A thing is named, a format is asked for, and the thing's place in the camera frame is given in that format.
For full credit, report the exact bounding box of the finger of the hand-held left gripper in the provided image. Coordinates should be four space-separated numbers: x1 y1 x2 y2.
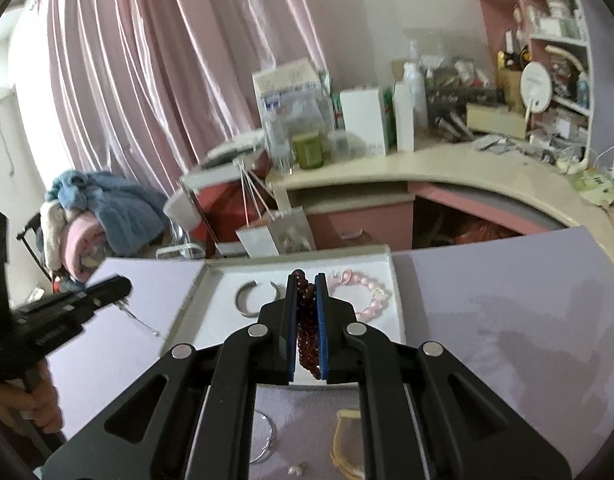
62 275 134 322

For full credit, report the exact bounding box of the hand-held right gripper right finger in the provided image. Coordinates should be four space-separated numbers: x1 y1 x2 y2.
314 272 573 480

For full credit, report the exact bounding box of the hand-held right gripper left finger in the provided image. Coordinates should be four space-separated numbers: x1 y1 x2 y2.
37 270 300 480

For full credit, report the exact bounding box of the dark red bead bracelet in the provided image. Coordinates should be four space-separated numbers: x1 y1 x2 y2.
289 269 324 382

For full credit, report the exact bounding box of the shallow white cardboard tray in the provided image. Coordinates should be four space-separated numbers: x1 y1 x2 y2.
159 245 409 361

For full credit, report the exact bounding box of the yellow amber bangle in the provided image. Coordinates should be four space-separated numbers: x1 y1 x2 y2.
329 408 366 479

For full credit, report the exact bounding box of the thin silver bangle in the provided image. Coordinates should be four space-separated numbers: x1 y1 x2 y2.
247 409 279 464

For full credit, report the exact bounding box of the person's left hand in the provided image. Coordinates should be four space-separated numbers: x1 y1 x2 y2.
0 360 64 436

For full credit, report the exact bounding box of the pink folded blanket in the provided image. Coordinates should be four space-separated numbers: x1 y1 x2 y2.
62 219 114 282

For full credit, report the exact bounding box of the silver open cuff bangle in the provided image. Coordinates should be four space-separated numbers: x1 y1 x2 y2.
235 280 283 319

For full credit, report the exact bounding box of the blue fleece blanket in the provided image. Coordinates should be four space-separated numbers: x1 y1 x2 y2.
46 170 174 257

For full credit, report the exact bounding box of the white folded cloth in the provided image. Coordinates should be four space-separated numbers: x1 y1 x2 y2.
39 202 78 272

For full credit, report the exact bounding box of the white paper bag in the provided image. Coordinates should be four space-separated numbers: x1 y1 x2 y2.
235 157 279 260

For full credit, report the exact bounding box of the pink desk drawer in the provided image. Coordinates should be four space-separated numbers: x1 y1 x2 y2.
306 202 416 252

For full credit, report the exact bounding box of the white flat panel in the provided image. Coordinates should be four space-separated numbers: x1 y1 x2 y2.
181 130 269 192

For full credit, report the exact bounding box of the clear glass bottle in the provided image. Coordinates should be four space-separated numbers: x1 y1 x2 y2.
267 125 294 177

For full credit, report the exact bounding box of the green glass jar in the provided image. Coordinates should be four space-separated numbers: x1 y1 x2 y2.
292 130 324 170

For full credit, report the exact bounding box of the clear plastic cup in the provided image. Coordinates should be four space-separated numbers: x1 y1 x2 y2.
328 130 351 164

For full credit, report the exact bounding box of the cream and pink corner desk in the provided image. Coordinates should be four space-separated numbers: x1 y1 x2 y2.
266 137 614 262

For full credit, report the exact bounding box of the wide white box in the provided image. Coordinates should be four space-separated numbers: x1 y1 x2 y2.
339 87 391 157

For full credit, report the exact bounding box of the green box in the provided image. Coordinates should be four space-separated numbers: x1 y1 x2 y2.
381 87 397 149

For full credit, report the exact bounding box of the tall narrow white box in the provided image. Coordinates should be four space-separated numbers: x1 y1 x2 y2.
393 80 416 154

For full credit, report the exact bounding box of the pink curtain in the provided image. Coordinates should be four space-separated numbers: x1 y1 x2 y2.
9 0 334 197

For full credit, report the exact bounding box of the white carton with blue print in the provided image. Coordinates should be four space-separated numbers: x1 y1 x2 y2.
252 57 336 171

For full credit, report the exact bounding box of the white plastic bottle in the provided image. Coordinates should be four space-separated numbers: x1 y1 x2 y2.
403 62 429 129

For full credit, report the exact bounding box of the flat cream box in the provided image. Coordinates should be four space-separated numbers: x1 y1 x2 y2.
466 102 531 140

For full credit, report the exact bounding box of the clear cosmetics organiser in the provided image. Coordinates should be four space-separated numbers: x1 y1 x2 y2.
424 54 506 134

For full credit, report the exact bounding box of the green hand fan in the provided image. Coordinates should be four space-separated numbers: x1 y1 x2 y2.
569 170 614 209

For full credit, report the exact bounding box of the round white vanity mirror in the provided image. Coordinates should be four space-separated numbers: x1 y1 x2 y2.
519 61 553 120

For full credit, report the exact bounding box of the white and pink shelf unit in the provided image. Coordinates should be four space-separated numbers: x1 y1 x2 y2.
479 0 609 162

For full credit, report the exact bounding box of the white gooseneck desk lamp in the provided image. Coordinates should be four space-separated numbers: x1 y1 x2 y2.
544 42 594 174

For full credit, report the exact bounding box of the thin silver chain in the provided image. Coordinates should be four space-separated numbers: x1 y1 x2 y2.
117 301 163 339

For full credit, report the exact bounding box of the pink bead bracelet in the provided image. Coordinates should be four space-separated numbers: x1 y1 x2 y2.
327 270 393 324

